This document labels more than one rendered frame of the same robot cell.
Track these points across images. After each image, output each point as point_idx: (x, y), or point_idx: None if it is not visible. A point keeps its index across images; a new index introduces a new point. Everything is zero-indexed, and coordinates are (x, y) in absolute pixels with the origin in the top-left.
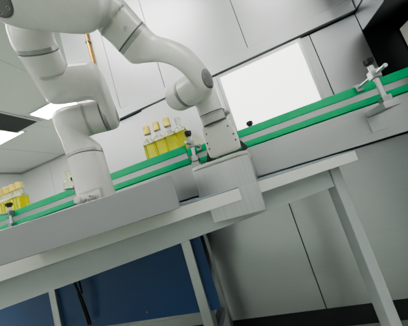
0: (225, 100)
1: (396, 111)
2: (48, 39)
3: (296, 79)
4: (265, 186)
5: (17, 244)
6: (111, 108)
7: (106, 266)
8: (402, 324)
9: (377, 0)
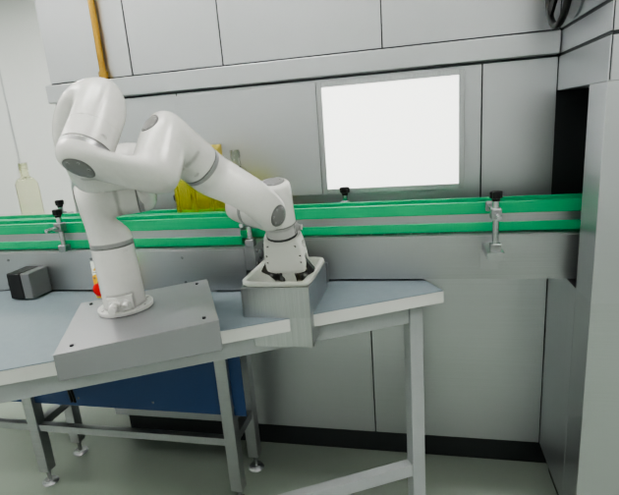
0: (319, 131)
1: (516, 252)
2: None
3: (435, 137)
4: (321, 320)
5: (78, 365)
6: (152, 196)
7: (134, 373)
8: (450, 460)
9: (573, 77)
